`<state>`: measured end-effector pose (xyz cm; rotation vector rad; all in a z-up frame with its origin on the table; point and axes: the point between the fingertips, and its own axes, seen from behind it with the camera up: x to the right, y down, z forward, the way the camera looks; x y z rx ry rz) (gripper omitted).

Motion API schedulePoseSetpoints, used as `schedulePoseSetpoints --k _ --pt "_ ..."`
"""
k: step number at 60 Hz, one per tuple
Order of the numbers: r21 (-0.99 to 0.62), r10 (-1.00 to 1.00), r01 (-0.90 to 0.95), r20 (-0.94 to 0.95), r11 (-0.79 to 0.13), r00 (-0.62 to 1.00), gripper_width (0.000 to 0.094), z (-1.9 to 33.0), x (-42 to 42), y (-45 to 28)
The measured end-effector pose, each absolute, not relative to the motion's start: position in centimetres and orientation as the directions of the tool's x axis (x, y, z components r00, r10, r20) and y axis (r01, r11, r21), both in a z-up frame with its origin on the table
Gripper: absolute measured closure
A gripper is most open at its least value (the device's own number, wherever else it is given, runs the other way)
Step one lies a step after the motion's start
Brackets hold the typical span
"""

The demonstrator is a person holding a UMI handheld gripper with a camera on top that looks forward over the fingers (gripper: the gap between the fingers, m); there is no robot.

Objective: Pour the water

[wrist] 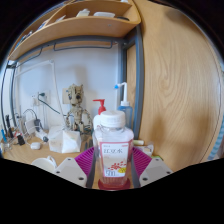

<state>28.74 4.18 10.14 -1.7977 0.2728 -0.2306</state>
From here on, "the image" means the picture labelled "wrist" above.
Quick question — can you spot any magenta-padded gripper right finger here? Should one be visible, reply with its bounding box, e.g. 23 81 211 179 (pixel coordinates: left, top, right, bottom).
130 146 174 188

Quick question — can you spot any white earbuds case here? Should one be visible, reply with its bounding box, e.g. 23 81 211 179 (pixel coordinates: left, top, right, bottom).
29 141 42 150

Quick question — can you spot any clear drink bottle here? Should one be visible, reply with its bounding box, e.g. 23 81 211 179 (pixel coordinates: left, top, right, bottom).
92 110 135 188

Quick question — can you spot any white power strip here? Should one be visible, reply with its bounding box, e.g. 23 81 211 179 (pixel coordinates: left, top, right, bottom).
34 129 50 141

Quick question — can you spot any brown tree-man figurine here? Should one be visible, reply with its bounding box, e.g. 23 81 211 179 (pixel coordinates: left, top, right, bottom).
64 83 93 134

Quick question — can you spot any wooden shelf unit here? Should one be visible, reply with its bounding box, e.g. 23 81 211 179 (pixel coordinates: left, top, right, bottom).
8 0 142 61

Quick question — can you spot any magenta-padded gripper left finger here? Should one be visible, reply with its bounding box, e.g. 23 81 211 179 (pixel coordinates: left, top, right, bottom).
53 146 98 188

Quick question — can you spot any black power cable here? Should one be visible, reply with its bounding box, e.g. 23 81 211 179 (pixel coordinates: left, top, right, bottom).
38 93 64 116

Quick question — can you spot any black charger block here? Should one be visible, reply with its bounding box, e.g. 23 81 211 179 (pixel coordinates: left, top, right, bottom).
16 134 26 146

